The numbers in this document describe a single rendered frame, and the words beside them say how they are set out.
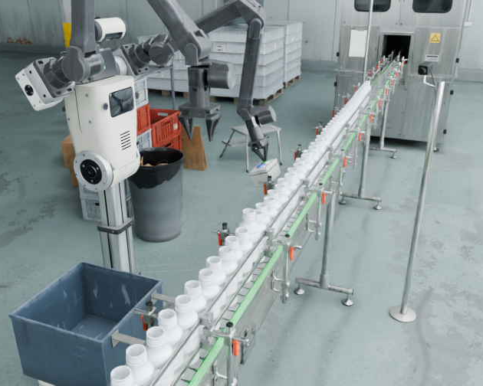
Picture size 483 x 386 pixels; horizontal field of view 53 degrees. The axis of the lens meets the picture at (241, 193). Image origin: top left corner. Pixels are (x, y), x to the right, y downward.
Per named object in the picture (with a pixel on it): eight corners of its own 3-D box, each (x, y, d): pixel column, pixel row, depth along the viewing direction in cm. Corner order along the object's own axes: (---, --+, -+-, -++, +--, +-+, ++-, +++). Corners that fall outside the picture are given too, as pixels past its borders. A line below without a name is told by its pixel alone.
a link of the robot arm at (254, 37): (251, 4, 171) (247, 18, 163) (267, 7, 171) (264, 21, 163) (238, 103, 202) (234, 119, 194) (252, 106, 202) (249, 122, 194)
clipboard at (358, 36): (367, 57, 560) (370, 28, 547) (347, 57, 568) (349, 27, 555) (368, 57, 563) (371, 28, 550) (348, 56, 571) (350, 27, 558)
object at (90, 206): (126, 226, 392) (123, 201, 383) (81, 220, 402) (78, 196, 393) (157, 197, 446) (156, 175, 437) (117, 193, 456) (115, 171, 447)
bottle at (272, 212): (260, 247, 160) (261, 202, 153) (257, 239, 165) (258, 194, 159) (277, 246, 160) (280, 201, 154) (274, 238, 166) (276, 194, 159)
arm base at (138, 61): (119, 47, 182) (135, 76, 184) (134, 36, 178) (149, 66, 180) (132, 44, 189) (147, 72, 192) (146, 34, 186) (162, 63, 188)
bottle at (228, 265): (240, 298, 134) (240, 246, 127) (232, 310, 129) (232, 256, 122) (220, 293, 136) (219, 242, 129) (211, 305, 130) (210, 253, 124)
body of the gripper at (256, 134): (270, 138, 206) (264, 122, 204) (261, 145, 197) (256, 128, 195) (256, 141, 209) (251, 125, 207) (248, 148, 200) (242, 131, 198)
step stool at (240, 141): (252, 150, 578) (253, 116, 561) (283, 165, 530) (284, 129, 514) (218, 156, 555) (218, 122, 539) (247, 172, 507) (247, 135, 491)
